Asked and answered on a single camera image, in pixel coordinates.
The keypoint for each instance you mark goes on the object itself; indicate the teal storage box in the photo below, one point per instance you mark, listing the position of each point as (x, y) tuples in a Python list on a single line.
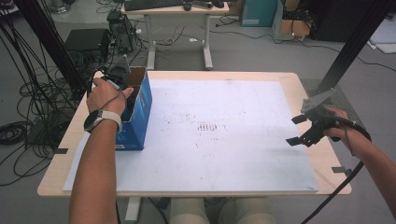
[(258, 12)]

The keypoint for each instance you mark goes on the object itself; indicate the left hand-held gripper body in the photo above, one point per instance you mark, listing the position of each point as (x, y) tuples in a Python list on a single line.
[(120, 73)]

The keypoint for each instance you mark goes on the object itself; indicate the black computer tower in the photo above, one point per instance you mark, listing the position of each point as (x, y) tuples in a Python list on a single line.
[(121, 29)]

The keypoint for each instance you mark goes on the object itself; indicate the white table leg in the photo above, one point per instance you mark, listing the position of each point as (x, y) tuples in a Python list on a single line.
[(134, 208)]

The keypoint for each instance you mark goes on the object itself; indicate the black equipment case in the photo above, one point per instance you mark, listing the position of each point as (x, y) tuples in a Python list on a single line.
[(87, 39)]

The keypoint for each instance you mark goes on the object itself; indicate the black metal frame post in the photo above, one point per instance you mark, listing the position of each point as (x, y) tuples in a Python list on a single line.
[(46, 40), (351, 46)]

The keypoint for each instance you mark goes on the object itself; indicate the white table mat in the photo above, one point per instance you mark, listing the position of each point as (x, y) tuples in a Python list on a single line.
[(218, 161)]

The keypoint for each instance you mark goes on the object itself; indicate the person's left hand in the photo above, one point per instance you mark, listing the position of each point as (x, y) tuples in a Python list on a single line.
[(102, 96)]

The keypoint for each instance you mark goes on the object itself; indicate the person's right hand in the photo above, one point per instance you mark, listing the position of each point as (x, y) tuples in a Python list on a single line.
[(342, 133)]

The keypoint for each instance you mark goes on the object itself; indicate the open cardboard box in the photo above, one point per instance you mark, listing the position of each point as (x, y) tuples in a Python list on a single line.
[(294, 26)]

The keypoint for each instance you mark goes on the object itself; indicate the black computer mouse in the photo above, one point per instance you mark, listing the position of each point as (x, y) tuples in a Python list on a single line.
[(187, 6)]

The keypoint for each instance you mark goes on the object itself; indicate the black keyboard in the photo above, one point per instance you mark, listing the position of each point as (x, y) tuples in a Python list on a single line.
[(152, 4)]

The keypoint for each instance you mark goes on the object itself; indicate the black tape strip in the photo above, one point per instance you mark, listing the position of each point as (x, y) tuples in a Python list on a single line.
[(60, 151), (341, 170)]

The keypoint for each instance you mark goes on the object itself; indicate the blue cardboard box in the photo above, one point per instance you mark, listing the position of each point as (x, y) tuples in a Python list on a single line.
[(140, 118)]

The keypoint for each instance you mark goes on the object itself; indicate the white flat sheets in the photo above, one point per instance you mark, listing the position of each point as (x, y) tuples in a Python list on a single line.
[(384, 37)]

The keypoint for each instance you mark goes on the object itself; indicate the white-legged wooden desk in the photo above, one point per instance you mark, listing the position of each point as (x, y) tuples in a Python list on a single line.
[(174, 9)]

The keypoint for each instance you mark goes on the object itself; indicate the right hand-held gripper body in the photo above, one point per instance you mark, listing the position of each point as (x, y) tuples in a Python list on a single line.
[(322, 118)]

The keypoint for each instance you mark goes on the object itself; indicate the white cloth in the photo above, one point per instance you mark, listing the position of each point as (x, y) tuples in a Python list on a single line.
[(186, 211)]

